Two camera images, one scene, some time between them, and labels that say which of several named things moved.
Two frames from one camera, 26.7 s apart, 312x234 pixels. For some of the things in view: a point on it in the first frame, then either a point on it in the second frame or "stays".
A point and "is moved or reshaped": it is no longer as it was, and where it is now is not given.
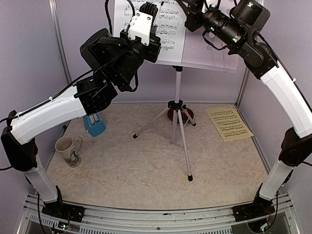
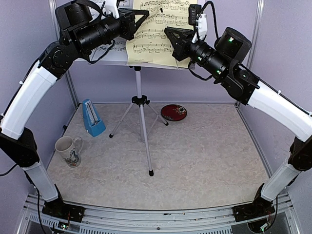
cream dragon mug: [69, 149] stays
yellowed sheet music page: [228, 123] to [150, 46]
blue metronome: [94, 125] stays
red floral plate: [184, 118] to [173, 112]
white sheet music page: [170, 24] is moved or reshaped
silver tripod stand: [176, 106] to [142, 102]
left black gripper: [154, 54] to [129, 26]
